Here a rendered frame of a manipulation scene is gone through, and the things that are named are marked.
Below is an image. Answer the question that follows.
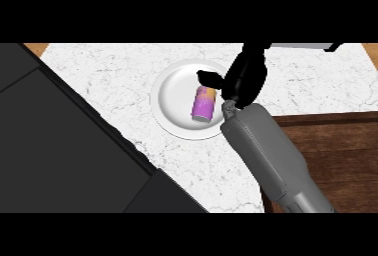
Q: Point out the white round plate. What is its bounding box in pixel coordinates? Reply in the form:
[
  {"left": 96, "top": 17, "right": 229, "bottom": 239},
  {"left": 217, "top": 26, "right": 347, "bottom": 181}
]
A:
[{"left": 149, "top": 58, "right": 239, "bottom": 141}]

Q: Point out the purple and orange can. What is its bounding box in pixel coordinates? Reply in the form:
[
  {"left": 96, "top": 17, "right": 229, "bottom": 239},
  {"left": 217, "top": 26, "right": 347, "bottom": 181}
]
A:
[{"left": 189, "top": 85, "right": 219, "bottom": 123}]

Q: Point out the brown wooden tray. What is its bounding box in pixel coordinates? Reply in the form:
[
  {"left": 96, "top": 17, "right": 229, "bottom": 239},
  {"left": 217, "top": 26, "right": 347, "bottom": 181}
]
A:
[{"left": 260, "top": 111, "right": 378, "bottom": 214}]

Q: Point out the grey flat object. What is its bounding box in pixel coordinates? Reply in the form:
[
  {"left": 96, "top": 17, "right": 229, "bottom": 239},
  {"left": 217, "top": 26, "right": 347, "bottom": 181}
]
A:
[{"left": 269, "top": 43, "right": 347, "bottom": 53}]

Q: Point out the large dark grey appliance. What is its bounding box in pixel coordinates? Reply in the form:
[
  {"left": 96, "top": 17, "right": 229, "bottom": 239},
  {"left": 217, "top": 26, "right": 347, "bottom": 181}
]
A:
[{"left": 0, "top": 43, "right": 210, "bottom": 214}]

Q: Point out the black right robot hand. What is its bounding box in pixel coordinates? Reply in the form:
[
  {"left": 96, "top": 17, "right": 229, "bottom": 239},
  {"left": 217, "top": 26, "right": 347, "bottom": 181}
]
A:
[{"left": 195, "top": 43, "right": 270, "bottom": 110}]

